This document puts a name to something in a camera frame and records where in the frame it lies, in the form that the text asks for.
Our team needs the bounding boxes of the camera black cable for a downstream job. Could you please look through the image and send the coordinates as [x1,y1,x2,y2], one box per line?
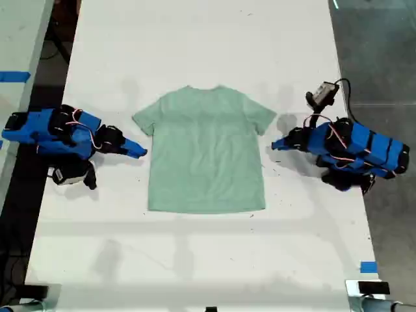
[333,77,356,122]

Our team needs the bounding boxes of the small black box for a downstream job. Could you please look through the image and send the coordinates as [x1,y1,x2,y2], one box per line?
[357,281,391,295]
[23,284,50,300]

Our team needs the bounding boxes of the black floor cable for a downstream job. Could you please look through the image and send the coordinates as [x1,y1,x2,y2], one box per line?
[40,31,72,64]

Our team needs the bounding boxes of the pale green T-shirt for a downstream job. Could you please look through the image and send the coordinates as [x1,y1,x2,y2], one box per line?
[131,84,278,215]

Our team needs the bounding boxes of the camera black stalk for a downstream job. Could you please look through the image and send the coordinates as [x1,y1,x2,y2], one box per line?
[307,103,326,128]
[82,159,99,191]

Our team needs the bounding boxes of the long blue tape strip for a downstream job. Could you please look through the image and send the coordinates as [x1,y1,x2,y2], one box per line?
[0,71,32,83]

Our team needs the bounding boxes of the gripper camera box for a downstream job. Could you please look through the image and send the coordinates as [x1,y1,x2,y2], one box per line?
[305,81,341,109]
[47,166,88,187]

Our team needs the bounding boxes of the grey pipe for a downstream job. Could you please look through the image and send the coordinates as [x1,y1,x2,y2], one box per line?
[359,297,406,312]

